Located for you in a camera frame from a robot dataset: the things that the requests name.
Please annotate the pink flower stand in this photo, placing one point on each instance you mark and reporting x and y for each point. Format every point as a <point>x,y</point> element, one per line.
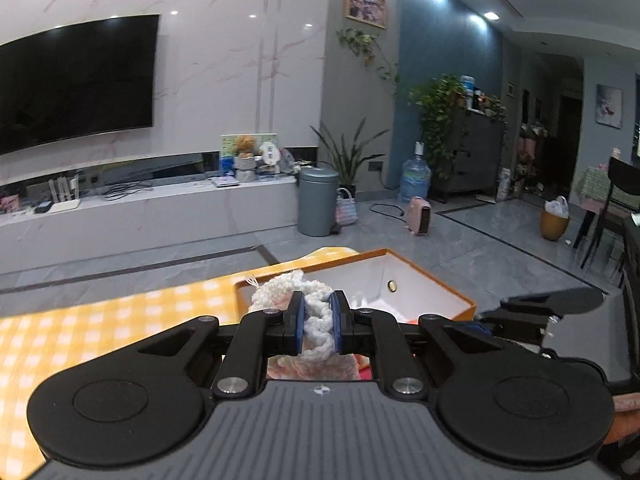
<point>529,155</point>

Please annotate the green checked side table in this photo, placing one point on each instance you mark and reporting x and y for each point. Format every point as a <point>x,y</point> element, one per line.
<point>592,185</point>

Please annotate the colourful picture board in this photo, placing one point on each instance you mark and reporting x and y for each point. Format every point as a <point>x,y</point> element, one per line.
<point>227,147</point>

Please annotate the white antenna router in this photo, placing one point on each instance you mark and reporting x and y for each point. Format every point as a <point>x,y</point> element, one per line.
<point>64,205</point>

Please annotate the white plastic bag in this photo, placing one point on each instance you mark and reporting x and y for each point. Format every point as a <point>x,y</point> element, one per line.
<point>556,207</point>

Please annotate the blue floral wall picture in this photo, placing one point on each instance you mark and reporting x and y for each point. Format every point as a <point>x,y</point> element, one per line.
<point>609,106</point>

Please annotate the wood-framed wall picture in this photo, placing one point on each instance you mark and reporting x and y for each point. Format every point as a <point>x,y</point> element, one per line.
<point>366,7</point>

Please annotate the dark drawer cabinet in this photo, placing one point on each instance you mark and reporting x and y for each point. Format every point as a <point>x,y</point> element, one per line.
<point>475,160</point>

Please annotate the small pink box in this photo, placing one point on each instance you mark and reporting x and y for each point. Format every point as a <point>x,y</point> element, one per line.
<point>7,203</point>

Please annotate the black dining chair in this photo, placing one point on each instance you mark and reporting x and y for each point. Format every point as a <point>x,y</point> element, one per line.
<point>620,180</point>

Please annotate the hanging vine plant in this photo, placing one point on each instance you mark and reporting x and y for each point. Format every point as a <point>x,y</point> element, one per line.
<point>367,50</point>

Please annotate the white marble television console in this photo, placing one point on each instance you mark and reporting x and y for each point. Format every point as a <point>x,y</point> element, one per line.
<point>150,220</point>

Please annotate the brown teddy bear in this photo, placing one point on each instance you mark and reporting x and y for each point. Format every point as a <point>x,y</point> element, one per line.
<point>245,152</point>

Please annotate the black wall television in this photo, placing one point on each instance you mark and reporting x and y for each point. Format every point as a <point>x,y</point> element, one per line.
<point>75,85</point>

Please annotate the yellow checked tablecloth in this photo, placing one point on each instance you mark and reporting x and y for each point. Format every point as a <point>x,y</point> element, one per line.
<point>100,320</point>

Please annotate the white pink knitted cloth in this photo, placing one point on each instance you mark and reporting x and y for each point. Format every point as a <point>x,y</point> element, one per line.
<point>315,332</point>

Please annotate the grey pedal trash bin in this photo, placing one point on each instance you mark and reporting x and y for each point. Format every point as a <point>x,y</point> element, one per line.
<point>317,200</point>

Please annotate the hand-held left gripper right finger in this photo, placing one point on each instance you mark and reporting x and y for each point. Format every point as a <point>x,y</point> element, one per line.
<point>337,321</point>

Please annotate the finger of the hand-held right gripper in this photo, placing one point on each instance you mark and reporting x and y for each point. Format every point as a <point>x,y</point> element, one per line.
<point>520,331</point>
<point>560,302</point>

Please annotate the long-leaf potted plant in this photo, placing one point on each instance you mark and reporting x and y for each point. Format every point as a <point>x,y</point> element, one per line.
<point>345,160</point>

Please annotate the white round clock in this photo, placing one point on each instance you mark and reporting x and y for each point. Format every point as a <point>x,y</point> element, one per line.
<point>271,154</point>

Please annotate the orange waste basket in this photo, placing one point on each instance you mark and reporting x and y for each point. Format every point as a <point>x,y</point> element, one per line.
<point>554,227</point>

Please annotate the pastel woven bag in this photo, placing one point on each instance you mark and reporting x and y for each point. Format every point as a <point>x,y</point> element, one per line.
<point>346,210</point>

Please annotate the orange cardboard box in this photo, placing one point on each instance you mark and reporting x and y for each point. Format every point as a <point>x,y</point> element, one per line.
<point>425,280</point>

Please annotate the blue water jug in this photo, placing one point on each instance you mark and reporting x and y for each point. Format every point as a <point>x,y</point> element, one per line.
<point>415,180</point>

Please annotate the pink space heater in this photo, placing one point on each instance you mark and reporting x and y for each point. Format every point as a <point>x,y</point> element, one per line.
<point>419,216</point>

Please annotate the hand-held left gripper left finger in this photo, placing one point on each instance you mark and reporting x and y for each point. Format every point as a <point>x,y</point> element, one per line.
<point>298,321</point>

